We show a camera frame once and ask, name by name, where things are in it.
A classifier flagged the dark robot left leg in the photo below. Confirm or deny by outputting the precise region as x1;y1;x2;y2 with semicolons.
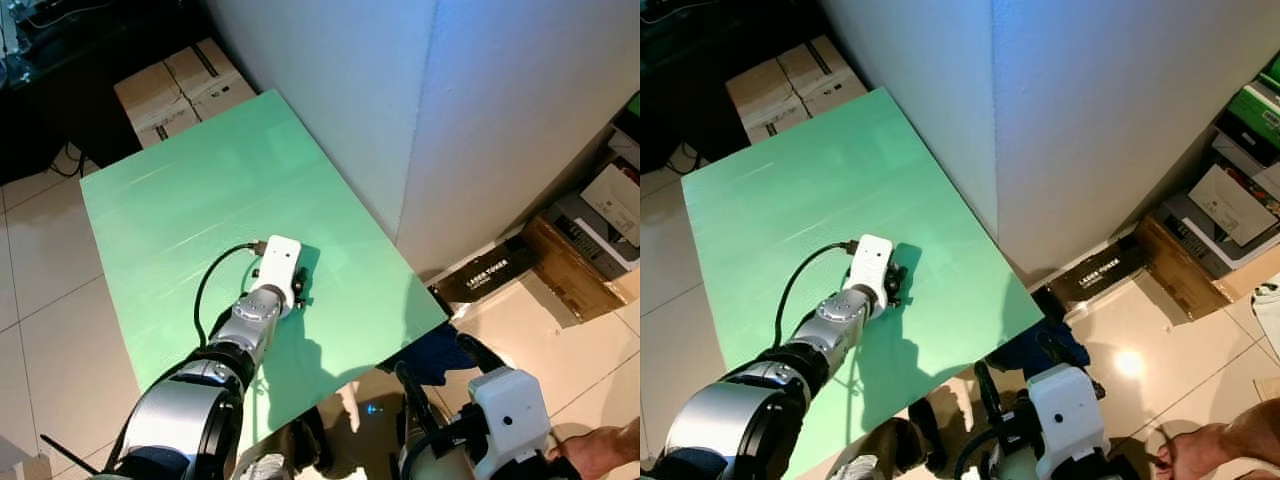
900;398;952;472
285;398;338;477

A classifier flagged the white cloth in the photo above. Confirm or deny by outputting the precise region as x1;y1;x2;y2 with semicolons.
1250;275;1280;347

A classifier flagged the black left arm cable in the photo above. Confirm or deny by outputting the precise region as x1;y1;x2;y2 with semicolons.
192;239;267;347
776;239;859;347

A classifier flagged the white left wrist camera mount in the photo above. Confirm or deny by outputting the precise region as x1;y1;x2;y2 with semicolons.
252;235;304;317
845;234;894;317

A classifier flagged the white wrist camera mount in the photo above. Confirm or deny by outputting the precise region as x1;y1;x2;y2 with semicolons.
1028;362;1110;479
252;235;304;317
468;367;552;479
845;234;894;317

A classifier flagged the flat grey carton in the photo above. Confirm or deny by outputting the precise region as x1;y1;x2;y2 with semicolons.
548;195;641;282
1160;195;1267;282

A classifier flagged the person's bare hand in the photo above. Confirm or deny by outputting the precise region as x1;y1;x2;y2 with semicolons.
1148;425;1233;480
548;428;613;480

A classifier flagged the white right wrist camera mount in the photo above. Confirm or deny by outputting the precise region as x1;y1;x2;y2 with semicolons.
468;367;552;479
1028;362;1110;479

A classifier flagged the brown cardboard box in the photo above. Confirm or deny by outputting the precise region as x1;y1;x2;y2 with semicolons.
1135;215;1280;322
520;215;641;324

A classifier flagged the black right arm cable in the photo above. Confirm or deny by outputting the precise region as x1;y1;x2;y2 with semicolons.
953;440;1001;480
397;440;442;480

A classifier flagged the black laser toner box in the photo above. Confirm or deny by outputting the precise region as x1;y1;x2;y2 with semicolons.
430;235;542;305
1040;238;1152;307

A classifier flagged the white carton box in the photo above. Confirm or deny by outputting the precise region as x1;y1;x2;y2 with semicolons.
610;125;641;172
1210;125;1280;192

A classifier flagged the thin black rod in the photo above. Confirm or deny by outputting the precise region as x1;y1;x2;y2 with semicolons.
39;434;102;477

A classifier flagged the black cabinet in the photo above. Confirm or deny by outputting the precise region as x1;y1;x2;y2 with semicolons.
0;30;201;187
640;10;801;177

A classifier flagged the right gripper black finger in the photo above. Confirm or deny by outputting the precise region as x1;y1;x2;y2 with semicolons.
1038;333;1079;369
973;358;1004;433
395;362;441;451
457;332;507;375

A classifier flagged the green board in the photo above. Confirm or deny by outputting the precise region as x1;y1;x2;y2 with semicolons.
680;87;1045;480
79;88;450;452

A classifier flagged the grey robot waist part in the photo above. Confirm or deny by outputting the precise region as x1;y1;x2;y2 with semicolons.
828;455;887;480
240;455;292;480

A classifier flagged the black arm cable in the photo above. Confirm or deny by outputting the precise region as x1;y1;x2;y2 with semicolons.
397;440;442;480
776;239;859;347
192;239;267;347
953;440;1001;480

